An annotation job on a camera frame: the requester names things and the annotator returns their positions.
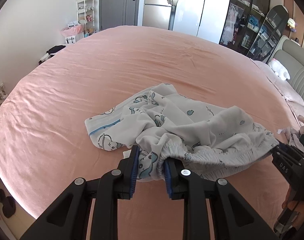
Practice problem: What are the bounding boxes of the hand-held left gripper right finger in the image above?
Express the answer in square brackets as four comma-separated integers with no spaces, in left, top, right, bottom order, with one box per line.
[163,157,280,240]

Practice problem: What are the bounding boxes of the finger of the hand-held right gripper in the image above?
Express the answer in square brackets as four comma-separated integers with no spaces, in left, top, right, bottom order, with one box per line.
[276,141,304,162]

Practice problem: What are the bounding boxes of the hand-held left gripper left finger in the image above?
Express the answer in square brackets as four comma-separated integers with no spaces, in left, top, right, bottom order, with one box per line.
[19,145,141,240]

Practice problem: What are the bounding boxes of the white cartoon print pants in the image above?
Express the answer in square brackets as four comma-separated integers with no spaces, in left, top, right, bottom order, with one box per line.
[84,82,280,183]

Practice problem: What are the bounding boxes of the person's right hand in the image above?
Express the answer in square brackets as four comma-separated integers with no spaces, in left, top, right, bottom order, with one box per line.
[284,182,304,217]

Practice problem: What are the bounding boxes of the pink pillow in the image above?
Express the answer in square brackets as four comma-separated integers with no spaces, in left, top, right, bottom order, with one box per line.
[252,60,304,128]

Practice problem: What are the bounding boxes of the grey padded headboard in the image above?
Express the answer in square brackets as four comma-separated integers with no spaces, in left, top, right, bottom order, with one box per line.
[266,35,304,108]

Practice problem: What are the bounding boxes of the pink bed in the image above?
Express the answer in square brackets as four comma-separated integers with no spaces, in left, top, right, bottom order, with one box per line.
[0,25,304,240]

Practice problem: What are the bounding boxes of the dark snowboard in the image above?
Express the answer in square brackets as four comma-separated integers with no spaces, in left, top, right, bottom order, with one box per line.
[249,5,289,63]

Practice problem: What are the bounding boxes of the white and yellow plush toy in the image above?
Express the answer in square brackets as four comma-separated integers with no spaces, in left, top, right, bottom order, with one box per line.
[287,18,298,33]

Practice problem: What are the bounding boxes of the black dumbbell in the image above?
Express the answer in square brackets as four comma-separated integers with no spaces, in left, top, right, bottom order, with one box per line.
[0,187,17,218]

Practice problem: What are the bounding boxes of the black glass cabinet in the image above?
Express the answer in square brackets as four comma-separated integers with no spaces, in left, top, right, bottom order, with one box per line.
[219,0,271,57]

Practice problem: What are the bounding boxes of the black bag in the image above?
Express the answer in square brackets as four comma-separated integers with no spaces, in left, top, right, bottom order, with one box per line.
[46,45,67,55]

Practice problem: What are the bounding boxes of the white shelf rack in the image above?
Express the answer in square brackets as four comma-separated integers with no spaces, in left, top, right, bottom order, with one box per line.
[76,0,95,34]

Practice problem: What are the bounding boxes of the grey wardrobe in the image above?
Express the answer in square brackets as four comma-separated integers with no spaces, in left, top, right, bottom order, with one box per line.
[99,0,143,30]

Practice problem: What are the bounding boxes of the silver fridge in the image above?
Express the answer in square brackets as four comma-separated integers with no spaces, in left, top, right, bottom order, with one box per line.
[142,0,176,30]

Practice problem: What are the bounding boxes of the white wardrobe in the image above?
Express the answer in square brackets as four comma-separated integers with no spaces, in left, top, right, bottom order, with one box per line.
[172,0,234,44]

